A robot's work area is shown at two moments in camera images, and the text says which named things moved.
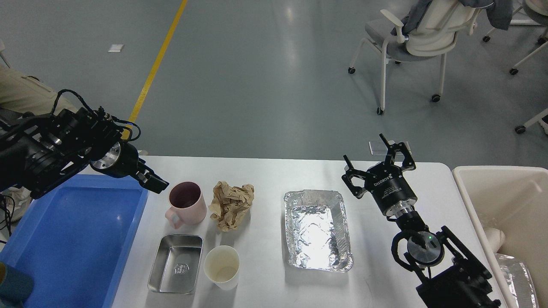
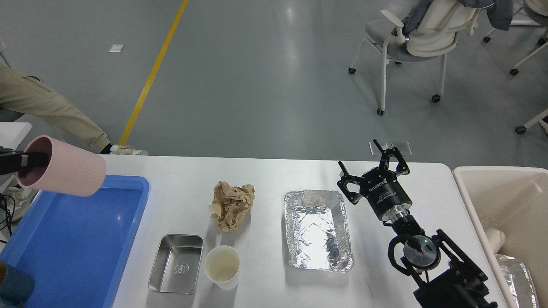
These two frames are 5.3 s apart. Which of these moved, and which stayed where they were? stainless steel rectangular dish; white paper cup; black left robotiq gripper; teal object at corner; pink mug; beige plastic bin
Moved: black left robotiq gripper; pink mug
Stayed: teal object at corner; white paper cup; beige plastic bin; stainless steel rectangular dish
